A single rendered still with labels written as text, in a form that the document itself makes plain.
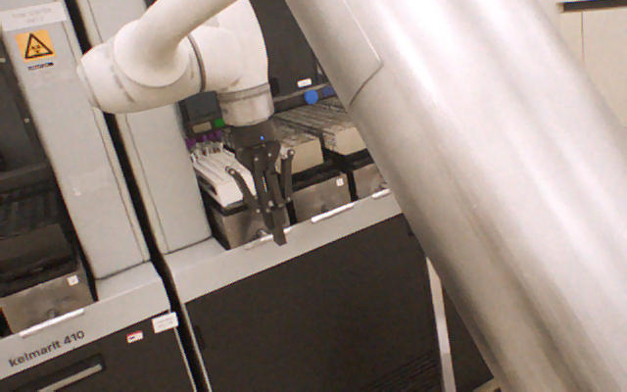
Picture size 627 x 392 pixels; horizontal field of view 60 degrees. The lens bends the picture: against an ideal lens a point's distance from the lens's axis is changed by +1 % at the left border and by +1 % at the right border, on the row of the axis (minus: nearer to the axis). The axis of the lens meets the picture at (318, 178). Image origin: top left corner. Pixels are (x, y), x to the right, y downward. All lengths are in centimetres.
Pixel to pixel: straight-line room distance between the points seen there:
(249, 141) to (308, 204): 29
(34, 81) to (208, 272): 47
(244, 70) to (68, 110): 37
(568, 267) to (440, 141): 6
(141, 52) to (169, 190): 44
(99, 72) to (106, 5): 29
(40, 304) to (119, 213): 21
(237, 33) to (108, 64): 20
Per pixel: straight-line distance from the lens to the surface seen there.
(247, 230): 111
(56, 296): 108
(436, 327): 115
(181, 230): 117
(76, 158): 111
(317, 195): 116
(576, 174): 22
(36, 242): 113
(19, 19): 109
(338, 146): 125
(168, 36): 73
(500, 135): 21
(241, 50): 88
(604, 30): 324
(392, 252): 131
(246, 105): 89
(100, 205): 113
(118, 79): 82
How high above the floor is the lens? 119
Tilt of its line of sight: 19 degrees down
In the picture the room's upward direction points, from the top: 12 degrees counter-clockwise
